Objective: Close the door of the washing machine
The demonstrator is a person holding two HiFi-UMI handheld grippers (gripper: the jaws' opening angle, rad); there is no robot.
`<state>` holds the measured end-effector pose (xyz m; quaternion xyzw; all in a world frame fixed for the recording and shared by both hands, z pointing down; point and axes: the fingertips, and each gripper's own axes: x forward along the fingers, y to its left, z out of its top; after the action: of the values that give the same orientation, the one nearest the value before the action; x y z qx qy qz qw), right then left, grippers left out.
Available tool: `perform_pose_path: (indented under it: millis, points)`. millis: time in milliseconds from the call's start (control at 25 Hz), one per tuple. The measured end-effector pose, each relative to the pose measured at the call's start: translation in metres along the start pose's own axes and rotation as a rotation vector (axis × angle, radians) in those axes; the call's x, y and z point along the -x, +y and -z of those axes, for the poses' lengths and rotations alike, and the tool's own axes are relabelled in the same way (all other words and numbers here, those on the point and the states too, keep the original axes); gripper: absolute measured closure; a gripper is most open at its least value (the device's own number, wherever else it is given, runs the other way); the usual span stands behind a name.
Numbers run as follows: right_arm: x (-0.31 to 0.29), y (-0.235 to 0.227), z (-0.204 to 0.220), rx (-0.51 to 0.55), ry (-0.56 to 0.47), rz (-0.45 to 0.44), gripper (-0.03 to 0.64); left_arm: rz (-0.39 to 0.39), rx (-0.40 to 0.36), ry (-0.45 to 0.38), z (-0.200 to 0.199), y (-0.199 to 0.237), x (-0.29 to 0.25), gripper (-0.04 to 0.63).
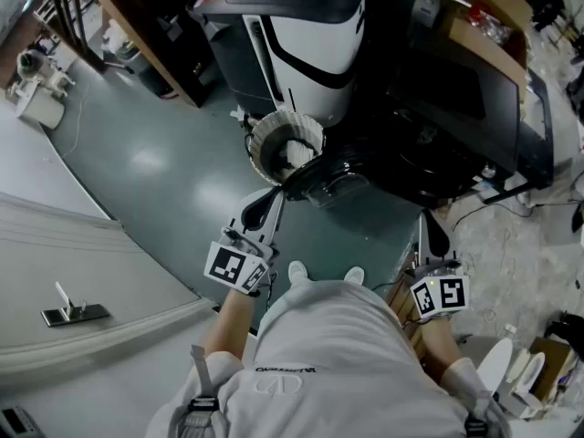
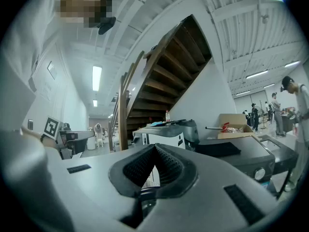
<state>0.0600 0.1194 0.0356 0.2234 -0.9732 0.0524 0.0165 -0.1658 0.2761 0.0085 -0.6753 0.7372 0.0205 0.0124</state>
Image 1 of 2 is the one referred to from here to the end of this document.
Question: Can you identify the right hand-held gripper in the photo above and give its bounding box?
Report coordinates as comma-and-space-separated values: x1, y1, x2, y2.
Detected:
409, 207, 471, 323

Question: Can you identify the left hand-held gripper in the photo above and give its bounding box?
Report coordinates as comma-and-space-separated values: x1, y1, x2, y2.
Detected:
203, 186, 287, 297

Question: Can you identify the person's right forearm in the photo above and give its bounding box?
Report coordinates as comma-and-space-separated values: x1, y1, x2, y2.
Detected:
419, 317, 462, 382

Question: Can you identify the person's left forearm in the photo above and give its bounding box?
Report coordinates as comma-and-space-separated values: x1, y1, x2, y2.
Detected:
203, 287, 259, 369

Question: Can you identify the black front-load drum machine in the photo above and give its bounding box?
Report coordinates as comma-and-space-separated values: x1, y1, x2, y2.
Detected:
318, 50, 521, 209

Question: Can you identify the large white grey machine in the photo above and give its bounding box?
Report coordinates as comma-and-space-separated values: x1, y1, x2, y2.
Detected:
186, 0, 370, 125

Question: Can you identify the wooden slat board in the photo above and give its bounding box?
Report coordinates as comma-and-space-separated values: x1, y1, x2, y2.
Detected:
385, 244, 428, 364

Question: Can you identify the person's left white shoe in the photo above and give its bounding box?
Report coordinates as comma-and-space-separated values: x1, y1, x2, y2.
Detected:
287, 261, 309, 287

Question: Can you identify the white cloth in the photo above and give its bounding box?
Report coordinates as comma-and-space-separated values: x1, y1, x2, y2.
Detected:
276, 138, 317, 171

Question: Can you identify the white wicker laundry basket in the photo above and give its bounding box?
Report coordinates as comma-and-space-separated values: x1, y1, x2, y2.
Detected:
248, 110, 327, 186

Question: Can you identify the person's white shirt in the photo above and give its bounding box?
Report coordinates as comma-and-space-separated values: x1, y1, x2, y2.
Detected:
150, 279, 515, 438

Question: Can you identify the black metal table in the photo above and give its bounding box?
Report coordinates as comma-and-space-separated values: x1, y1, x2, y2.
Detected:
481, 68, 556, 205

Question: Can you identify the white toilet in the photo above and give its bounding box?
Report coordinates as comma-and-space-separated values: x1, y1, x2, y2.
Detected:
504, 351, 548, 422

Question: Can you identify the small cardboard box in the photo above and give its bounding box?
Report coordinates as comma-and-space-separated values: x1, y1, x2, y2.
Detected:
528, 335, 577, 403

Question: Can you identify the large open cardboard box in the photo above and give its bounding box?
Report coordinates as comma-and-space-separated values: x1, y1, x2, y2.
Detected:
435, 0, 534, 86

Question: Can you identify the clear jug red cap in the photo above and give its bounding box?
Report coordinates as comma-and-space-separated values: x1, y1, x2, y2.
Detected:
467, 6, 512, 40

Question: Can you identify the small grey appliance box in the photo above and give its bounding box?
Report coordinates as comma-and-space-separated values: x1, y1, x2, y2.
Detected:
410, 0, 451, 29

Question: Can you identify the white workshop equipment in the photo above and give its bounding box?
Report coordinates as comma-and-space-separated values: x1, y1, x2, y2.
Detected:
5, 47, 78, 130

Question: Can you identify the grey flat device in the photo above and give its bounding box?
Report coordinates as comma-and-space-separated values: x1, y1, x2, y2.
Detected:
0, 406, 41, 438

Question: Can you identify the grey right shoulder strap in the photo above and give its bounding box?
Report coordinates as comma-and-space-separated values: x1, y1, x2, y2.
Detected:
463, 388, 503, 438

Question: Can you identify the grey shoulder strap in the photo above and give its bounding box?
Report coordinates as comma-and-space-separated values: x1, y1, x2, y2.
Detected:
181, 344, 220, 438
463, 388, 503, 438

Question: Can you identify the grey left shoulder strap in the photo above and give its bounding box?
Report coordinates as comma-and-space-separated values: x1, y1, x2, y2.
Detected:
181, 344, 220, 438

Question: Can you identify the metal floor bracket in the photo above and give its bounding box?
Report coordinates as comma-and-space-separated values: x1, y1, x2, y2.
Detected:
40, 280, 111, 328

